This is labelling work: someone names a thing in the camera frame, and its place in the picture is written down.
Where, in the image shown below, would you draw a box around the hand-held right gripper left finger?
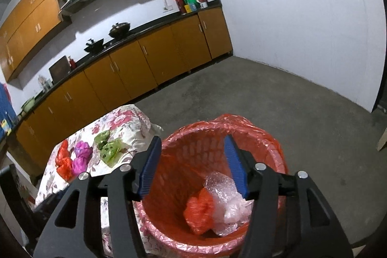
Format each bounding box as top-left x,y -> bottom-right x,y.
33,135 -> 162,258

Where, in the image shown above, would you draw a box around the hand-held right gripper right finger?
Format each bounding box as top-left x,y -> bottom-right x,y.
224,134 -> 354,258

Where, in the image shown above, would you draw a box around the black countertop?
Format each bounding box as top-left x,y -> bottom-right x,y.
0,0 -> 221,144

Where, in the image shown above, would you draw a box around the clear bag with jars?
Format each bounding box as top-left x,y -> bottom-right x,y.
38,75 -> 52,92

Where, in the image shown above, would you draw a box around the red plastic bag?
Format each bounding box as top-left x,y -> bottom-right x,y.
183,188 -> 216,236
55,140 -> 71,165
57,161 -> 74,181

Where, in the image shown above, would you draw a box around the wooden base cabinets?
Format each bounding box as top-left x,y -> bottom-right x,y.
15,7 -> 234,169

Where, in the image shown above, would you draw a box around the small black wok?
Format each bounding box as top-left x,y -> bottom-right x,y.
84,38 -> 105,53

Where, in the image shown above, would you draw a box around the green basin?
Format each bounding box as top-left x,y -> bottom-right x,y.
21,97 -> 36,111

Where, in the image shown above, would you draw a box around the floral cloth covered table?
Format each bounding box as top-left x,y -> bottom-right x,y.
33,105 -> 164,258

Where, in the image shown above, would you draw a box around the wooden wall cabinets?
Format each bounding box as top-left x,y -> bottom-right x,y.
0,0 -> 199,84

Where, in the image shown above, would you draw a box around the large black lidded wok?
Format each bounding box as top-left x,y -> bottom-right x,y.
108,22 -> 131,38

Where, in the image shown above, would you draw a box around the blue cloth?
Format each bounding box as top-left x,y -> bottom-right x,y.
0,82 -> 19,138

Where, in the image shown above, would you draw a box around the purple plastic bag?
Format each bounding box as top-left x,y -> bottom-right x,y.
72,157 -> 88,174
74,141 -> 94,157

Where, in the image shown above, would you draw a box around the dark cutting board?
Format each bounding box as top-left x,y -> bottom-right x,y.
49,55 -> 71,80

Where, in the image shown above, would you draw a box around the beige wooden board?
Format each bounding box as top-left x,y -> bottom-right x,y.
376,124 -> 387,152

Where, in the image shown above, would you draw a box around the red lined plastic basket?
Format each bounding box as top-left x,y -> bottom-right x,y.
133,113 -> 289,258

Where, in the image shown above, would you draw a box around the light green plastic bag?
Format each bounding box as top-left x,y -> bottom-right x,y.
94,130 -> 111,148
99,140 -> 123,168

